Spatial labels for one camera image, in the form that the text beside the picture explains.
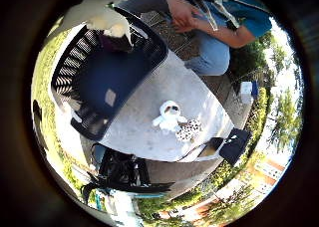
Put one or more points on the white plush toy with sunglasses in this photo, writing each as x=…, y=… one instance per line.
x=168, y=118

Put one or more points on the brown spotted white plush toy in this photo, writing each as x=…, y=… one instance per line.
x=189, y=130

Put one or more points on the black plastic mesh basket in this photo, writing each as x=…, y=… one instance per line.
x=106, y=77

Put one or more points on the dark laptop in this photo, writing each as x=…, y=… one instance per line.
x=211, y=148

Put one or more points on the person in blue shirt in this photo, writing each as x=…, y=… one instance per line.
x=212, y=51

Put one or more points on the white blue box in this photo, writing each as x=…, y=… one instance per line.
x=247, y=91

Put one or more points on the orange white building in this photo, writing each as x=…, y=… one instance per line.
x=269, y=172

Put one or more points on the black folding frame stand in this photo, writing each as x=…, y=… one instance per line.
x=123, y=174

